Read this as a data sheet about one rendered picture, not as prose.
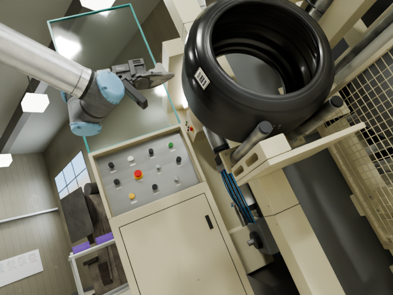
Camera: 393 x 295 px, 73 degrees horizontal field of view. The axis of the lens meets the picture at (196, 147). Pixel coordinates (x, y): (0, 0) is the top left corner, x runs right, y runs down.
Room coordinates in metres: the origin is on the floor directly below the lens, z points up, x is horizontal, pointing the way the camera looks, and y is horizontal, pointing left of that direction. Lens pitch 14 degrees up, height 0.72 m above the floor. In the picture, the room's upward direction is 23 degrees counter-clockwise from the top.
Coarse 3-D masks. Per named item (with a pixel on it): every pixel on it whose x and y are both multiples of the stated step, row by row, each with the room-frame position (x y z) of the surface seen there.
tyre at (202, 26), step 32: (224, 0) 0.81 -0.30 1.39; (256, 0) 0.83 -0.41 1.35; (192, 32) 0.80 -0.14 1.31; (224, 32) 1.05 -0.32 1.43; (256, 32) 1.07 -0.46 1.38; (288, 32) 1.02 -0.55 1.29; (320, 32) 0.88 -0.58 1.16; (192, 64) 0.79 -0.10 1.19; (288, 64) 1.13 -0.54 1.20; (320, 64) 0.85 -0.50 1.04; (192, 96) 0.89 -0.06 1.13; (224, 96) 0.79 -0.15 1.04; (256, 96) 0.79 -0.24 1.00; (288, 96) 0.82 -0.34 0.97; (320, 96) 0.86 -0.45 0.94; (224, 128) 0.93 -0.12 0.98; (288, 128) 0.92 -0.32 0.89
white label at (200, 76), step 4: (200, 68) 0.76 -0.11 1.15; (196, 72) 0.78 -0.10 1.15; (200, 72) 0.77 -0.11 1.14; (196, 76) 0.79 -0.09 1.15; (200, 76) 0.78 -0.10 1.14; (204, 76) 0.77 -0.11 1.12; (200, 80) 0.79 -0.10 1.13; (204, 80) 0.78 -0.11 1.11; (208, 80) 0.77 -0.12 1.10; (200, 84) 0.80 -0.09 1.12; (204, 84) 0.78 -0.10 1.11; (204, 88) 0.79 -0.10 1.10
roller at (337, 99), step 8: (336, 96) 0.87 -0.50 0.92; (328, 104) 0.88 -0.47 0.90; (336, 104) 0.86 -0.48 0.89; (320, 112) 0.93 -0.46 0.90; (328, 112) 0.91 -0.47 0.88; (312, 120) 0.99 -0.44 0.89; (320, 120) 0.97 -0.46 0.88; (296, 128) 1.10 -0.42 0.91; (304, 128) 1.06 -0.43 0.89; (288, 136) 1.17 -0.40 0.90; (296, 136) 1.14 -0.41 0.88
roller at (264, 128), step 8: (256, 128) 0.82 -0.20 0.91; (264, 128) 0.80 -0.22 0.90; (272, 128) 0.81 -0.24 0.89; (248, 136) 0.91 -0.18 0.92; (256, 136) 0.84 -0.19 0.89; (264, 136) 0.82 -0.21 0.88; (248, 144) 0.92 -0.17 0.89; (256, 144) 0.90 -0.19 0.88; (240, 152) 1.01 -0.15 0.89; (248, 152) 0.99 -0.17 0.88
